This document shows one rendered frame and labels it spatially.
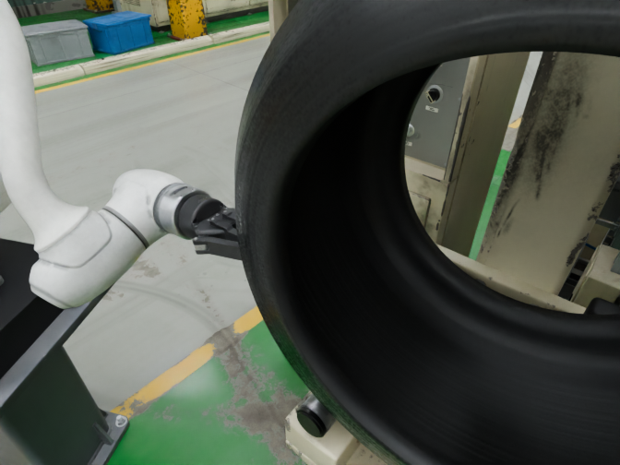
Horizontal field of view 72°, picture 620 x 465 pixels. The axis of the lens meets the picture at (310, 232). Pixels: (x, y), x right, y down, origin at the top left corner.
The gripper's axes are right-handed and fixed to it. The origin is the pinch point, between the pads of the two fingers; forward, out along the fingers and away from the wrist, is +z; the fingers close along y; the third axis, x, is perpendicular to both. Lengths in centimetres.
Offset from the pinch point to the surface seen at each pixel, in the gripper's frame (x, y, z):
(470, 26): -30.7, -11.3, 27.7
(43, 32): 2, 167, -487
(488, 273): 11.1, 23.0, 20.9
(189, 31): 28, 320, -450
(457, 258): 10.4, 23.2, 15.6
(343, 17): -31.2, -11.4, 20.3
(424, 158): 10, 58, -7
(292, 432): 19.5, -12.4, 8.4
